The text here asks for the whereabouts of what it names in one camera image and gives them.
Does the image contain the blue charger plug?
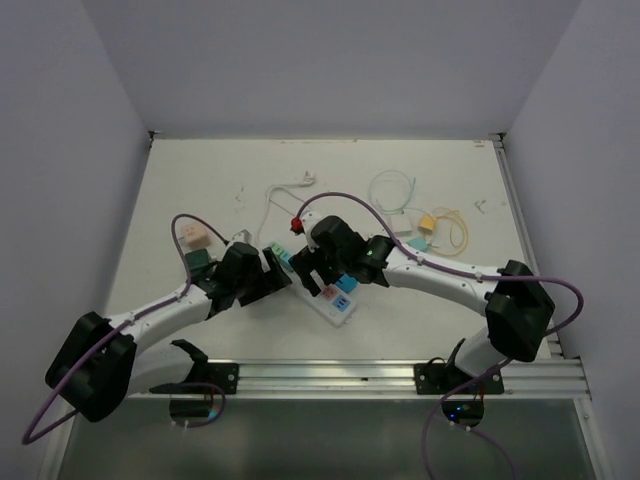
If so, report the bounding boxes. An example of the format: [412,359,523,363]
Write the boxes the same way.
[335,274,358,294]

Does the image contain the white power strip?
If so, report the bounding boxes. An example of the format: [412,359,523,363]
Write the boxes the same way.
[288,271,358,328]

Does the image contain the dark green charger plug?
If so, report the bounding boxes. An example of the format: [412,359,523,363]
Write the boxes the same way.
[184,248,213,275]

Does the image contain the white rectangular charger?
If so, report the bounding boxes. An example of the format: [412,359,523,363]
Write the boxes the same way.
[389,213,413,236]

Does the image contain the beige cube socket adapter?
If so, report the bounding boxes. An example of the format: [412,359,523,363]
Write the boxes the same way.
[179,222,209,249]

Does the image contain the light teal charger plug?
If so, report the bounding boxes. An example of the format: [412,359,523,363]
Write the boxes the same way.
[407,236,430,252]

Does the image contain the yellow charger plug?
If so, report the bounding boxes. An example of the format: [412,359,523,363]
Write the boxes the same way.
[418,214,438,235]

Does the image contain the white power strip cable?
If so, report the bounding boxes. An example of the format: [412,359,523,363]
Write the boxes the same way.
[257,171,319,246]

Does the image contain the light green thin cable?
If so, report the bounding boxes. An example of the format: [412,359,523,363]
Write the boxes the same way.
[368,169,420,216]

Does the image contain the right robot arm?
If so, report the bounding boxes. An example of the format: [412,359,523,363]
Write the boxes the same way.
[290,212,555,393]

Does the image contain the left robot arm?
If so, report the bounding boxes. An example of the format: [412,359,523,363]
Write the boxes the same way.
[45,242,292,422]

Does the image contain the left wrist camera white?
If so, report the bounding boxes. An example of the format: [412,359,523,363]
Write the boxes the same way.
[229,229,252,245]

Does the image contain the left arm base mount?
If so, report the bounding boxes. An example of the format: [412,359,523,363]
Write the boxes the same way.
[150,362,239,395]

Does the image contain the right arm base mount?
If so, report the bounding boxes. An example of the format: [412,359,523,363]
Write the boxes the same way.
[413,357,505,395]

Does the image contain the aluminium rail frame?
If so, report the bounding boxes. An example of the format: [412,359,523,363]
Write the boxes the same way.
[41,357,614,479]

